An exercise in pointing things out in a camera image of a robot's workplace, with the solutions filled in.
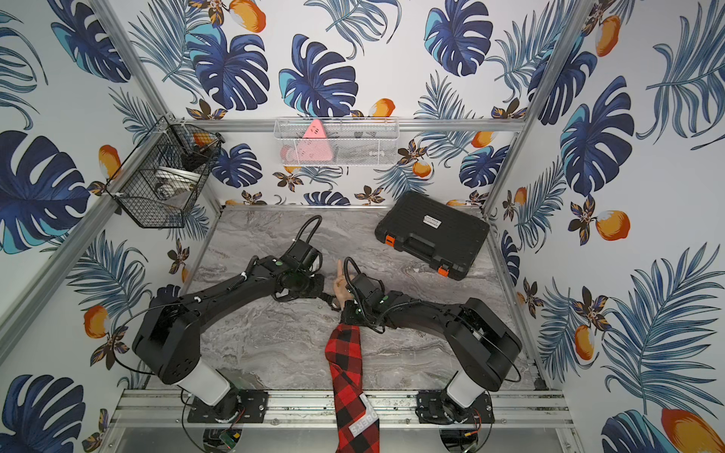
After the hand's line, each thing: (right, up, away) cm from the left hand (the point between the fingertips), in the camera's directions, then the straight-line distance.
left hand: (321, 286), depth 87 cm
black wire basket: (-45, +32, -7) cm, 55 cm away
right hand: (+7, -9, +1) cm, 12 cm away
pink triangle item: (-3, +44, +3) cm, 45 cm away
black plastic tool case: (+43, +15, +20) cm, 50 cm away
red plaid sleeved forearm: (+12, -32, -17) cm, 38 cm away
